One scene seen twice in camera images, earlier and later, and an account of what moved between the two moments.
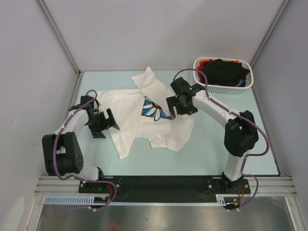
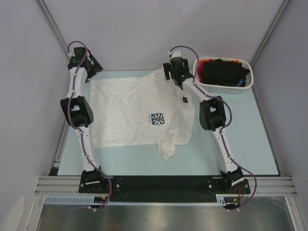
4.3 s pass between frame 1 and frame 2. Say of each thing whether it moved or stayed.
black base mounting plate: stayed
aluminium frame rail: stayed
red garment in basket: stayed
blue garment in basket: stayed
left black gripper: moved
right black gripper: moved
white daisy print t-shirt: moved
